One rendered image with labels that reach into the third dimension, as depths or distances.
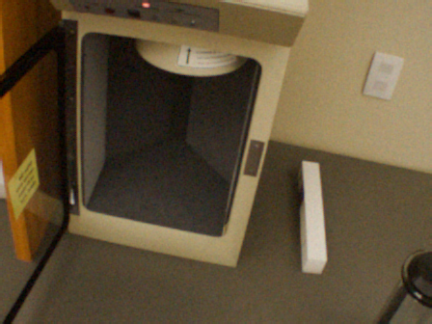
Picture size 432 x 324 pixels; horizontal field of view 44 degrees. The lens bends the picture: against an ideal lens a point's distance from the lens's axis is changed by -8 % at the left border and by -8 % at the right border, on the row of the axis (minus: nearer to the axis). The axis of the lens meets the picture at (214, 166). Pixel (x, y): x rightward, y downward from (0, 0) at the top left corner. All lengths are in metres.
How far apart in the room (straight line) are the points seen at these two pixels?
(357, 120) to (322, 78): 0.14
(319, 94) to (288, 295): 0.50
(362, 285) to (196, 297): 0.32
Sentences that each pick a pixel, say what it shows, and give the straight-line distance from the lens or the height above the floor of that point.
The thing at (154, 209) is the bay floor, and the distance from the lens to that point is 1.02.
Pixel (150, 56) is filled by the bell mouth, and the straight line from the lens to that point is 0.83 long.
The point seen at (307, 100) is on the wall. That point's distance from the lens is 1.32.
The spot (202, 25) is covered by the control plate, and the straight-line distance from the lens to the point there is 0.71.
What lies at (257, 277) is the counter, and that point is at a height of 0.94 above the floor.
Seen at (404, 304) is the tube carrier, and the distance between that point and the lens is 0.86.
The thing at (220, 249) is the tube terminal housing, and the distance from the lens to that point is 1.02.
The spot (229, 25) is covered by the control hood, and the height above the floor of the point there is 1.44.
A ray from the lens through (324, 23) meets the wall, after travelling 1.22.
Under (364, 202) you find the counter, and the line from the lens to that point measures 1.27.
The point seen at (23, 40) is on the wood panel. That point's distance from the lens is 0.82.
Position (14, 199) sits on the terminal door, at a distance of 0.79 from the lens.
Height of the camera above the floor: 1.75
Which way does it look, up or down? 41 degrees down
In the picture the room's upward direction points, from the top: 10 degrees clockwise
